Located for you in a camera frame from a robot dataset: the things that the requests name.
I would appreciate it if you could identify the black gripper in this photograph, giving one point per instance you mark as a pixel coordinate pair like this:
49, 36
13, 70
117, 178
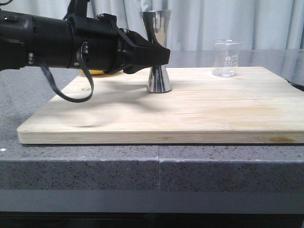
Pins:
106, 47

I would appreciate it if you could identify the steel hourglass jigger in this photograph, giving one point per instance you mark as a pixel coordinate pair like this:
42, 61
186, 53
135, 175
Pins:
156, 24

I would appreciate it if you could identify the clear glass beaker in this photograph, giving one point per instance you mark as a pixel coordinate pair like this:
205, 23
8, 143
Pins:
226, 57

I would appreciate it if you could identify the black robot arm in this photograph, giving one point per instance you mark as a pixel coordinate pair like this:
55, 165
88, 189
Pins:
56, 41

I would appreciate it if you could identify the yellow lemon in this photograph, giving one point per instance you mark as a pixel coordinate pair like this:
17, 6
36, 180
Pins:
97, 72

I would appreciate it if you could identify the wooden cutting board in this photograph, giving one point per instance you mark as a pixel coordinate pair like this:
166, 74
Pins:
255, 106

